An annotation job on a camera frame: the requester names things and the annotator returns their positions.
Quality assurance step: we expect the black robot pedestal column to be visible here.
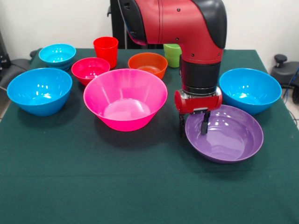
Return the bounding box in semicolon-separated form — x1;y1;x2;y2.
107;0;165;49

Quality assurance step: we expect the dark green tablecloth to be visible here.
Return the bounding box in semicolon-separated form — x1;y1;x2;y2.
0;48;299;224

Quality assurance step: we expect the large pink bowl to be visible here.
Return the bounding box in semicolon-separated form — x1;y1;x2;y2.
83;68;169;133

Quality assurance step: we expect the small crimson bowl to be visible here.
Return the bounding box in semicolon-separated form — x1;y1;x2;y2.
71;57;111;86

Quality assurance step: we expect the small orange bowl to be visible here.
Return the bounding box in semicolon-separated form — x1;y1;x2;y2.
128;52;169;80

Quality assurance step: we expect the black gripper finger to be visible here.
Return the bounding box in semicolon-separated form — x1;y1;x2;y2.
178;113;187;137
201;111;212;135

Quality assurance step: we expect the red cup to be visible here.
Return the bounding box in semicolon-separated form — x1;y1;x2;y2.
93;36;119;70

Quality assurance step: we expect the medium blue bowl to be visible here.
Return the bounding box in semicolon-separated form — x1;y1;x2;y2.
6;67;73;117
219;68;283;116

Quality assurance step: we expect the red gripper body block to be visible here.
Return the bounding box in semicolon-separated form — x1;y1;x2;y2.
174;86;223;115

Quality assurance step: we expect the small blue bowl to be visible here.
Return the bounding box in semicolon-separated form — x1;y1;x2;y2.
46;61;73;71
38;43;77;67

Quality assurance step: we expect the green cup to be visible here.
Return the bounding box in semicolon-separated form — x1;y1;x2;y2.
163;43;183;69

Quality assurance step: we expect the purple shallow bowl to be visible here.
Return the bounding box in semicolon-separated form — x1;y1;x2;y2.
185;104;264;164

